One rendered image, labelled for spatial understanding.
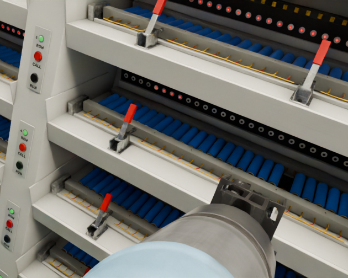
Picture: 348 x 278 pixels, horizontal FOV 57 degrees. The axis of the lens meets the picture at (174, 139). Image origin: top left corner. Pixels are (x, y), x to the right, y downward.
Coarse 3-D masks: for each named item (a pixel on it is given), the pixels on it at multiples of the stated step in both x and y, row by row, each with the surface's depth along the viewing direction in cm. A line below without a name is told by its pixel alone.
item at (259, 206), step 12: (228, 180) 34; (240, 180) 38; (216, 192) 34; (228, 192) 28; (240, 192) 34; (252, 192) 33; (228, 204) 28; (240, 204) 28; (252, 204) 27; (264, 204) 29; (276, 204) 32; (252, 216) 27; (264, 216) 32; (276, 216) 37; (264, 228) 32; (276, 228) 32
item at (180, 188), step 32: (64, 96) 66; (96, 96) 75; (160, 96) 72; (64, 128) 64; (96, 128) 65; (224, 128) 67; (96, 160) 62; (128, 160) 59; (160, 160) 60; (160, 192) 57; (192, 192) 54; (288, 224) 52; (288, 256) 49; (320, 256) 47
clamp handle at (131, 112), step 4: (132, 104) 60; (132, 108) 60; (136, 108) 60; (128, 112) 60; (132, 112) 59; (128, 116) 60; (132, 116) 60; (124, 120) 60; (128, 120) 60; (124, 124) 60; (128, 124) 60; (124, 128) 60; (120, 132) 60; (124, 132) 60; (120, 136) 60
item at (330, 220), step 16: (96, 112) 68; (112, 112) 67; (112, 128) 65; (128, 128) 65; (144, 128) 64; (144, 144) 62; (160, 144) 62; (176, 144) 61; (192, 160) 60; (208, 160) 58; (240, 176) 56; (272, 192) 54; (288, 192) 54; (288, 208) 53; (304, 208) 52; (320, 208) 52; (320, 224) 52; (336, 224) 51
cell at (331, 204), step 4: (332, 188) 58; (332, 192) 57; (336, 192) 57; (328, 196) 57; (332, 196) 56; (336, 196) 56; (328, 200) 56; (332, 200) 55; (336, 200) 55; (328, 204) 55; (332, 204) 54; (336, 204) 55; (328, 208) 54; (332, 208) 53; (336, 208) 54; (336, 212) 54
